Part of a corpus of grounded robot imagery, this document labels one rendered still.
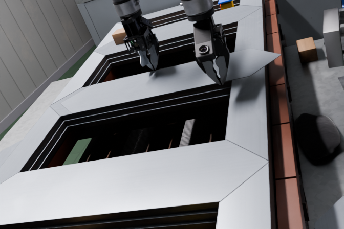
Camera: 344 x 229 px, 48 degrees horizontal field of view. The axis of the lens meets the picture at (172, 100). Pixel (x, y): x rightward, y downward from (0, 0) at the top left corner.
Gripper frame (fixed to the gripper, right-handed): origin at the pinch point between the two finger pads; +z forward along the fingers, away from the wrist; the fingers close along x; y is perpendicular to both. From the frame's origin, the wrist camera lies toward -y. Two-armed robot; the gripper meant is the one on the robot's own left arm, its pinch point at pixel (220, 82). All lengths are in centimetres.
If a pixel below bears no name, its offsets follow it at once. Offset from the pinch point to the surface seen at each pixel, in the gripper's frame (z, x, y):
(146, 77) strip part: 0.7, 26.3, 15.2
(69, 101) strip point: 1, 54, 10
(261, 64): 0.6, -11.2, 6.3
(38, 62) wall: 59, 230, 240
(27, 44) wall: 38, 230, 239
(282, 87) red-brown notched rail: 5.1, -15.7, -0.6
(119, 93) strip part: 0.7, 33.9, 7.7
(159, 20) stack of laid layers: 2, 36, 78
